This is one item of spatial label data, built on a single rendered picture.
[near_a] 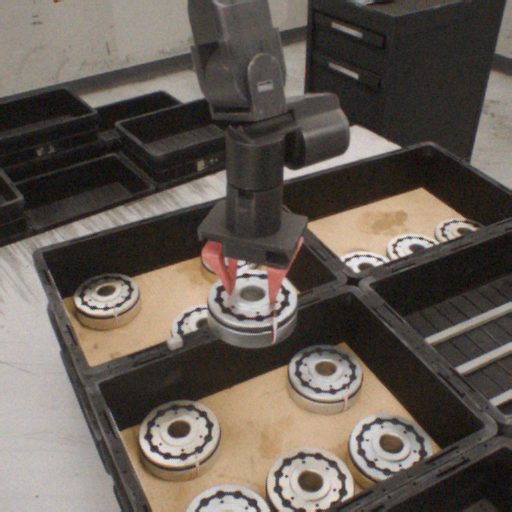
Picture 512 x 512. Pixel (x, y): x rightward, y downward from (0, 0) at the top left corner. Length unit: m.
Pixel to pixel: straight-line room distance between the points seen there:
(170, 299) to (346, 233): 0.36
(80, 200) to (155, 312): 1.23
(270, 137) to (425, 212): 0.73
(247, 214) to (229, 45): 0.16
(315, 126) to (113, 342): 0.51
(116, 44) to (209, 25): 3.51
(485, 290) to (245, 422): 0.48
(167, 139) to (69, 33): 1.76
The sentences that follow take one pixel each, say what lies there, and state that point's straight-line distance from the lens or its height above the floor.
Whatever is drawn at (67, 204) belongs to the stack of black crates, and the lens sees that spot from 2.21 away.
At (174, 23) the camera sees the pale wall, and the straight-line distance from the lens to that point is 4.24.
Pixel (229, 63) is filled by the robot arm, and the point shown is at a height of 1.32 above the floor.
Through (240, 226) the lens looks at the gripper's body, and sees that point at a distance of 0.63.
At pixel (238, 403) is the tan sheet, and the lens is 0.89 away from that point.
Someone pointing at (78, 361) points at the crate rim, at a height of 0.93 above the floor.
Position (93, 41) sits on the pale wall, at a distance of 4.02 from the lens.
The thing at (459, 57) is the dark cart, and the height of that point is 0.68.
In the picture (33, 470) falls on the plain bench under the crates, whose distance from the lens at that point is 1.03.
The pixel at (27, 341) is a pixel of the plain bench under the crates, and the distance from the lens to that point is 1.23.
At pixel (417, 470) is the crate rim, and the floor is 0.93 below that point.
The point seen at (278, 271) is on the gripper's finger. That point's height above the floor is 1.11.
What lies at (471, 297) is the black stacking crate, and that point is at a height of 0.83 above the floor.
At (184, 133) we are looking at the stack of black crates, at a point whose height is 0.49.
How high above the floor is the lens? 1.51
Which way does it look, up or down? 37 degrees down
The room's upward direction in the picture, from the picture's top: straight up
